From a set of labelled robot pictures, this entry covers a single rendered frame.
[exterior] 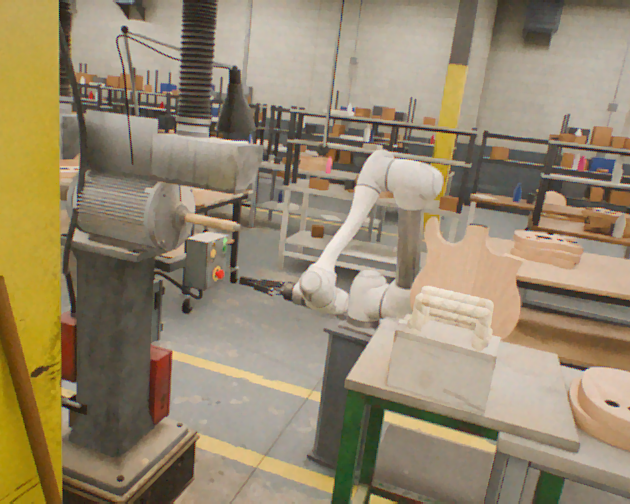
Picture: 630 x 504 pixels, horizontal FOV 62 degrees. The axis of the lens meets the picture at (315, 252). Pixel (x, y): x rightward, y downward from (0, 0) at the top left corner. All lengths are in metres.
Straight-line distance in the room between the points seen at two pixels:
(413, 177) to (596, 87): 10.81
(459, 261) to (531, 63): 11.01
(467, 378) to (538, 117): 11.28
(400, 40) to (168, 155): 11.44
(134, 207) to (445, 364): 1.10
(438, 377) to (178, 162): 0.98
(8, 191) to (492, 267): 1.36
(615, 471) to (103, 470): 1.67
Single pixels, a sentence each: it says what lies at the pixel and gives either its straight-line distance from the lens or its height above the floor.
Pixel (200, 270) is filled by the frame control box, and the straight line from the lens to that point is 2.10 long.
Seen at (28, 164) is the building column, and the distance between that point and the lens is 0.89.
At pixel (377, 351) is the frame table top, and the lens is 1.73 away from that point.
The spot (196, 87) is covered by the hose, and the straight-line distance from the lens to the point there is 1.67.
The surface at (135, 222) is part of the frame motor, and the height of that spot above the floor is 1.23.
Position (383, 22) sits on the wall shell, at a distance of 13.06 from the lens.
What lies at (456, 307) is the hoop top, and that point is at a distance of 1.42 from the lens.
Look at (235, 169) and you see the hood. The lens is 1.56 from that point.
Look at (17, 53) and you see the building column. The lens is 0.87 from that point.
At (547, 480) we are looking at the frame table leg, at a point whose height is 0.79.
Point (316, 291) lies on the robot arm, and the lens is 1.77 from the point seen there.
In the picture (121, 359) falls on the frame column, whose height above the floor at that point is 0.70.
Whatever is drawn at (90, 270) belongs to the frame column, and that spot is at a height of 1.02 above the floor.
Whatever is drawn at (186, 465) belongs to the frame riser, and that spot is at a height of 0.11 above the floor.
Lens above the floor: 1.64
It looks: 15 degrees down
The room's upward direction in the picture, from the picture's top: 7 degrees clockwise
